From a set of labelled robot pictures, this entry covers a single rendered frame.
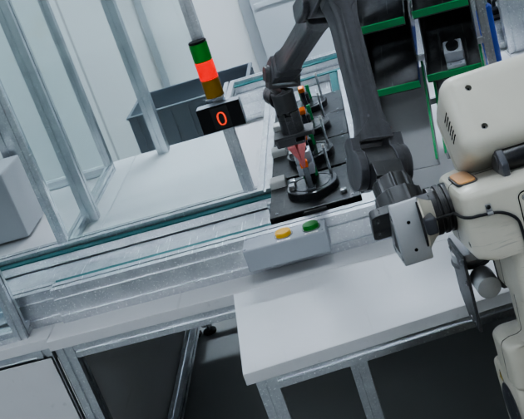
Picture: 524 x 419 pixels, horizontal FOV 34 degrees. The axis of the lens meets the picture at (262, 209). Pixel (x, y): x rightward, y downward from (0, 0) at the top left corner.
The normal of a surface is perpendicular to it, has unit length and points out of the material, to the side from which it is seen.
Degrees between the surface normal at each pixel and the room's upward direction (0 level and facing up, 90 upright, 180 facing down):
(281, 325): 0
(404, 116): 45
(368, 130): 57
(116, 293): 90
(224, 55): 90
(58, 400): 90
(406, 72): 25
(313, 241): 90
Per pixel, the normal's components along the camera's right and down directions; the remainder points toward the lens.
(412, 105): -0.35, -0.31
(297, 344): -0.29, -0.88
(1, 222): -0.03, 0.40
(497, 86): -0.14, -0.32
